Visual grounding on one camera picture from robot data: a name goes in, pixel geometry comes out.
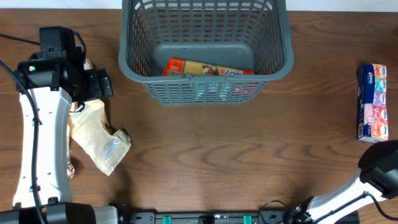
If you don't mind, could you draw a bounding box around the white brown snack bag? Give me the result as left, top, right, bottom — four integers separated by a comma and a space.
66, 125, 75, 180

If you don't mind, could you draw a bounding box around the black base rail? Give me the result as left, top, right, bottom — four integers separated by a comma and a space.
118, 205, 287, 224

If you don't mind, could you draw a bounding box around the Kleenex tissue multipack box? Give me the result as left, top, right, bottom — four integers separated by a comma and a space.
357, 63, 389, 142

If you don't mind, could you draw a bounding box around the grey plastic mesh basket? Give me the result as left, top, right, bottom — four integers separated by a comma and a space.
118, 0, 294, 105

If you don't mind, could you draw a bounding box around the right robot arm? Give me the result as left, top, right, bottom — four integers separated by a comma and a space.
285, 140, 397, 223

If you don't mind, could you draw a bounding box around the beige pouch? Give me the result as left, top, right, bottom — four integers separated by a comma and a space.
83, 58, 93, 70

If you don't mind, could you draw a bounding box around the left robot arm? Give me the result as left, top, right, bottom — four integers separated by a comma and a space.
1, 26, 119, 223

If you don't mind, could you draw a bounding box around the orange San Remo spaghetti pack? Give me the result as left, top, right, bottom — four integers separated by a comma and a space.
162, 57, 256, 95

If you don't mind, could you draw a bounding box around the light teal wipes packet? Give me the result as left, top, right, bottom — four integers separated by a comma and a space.
195, 83, 231, 103

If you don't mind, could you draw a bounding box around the kraft paper zip pouch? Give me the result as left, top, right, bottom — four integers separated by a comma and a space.
68, 100, 132, 176

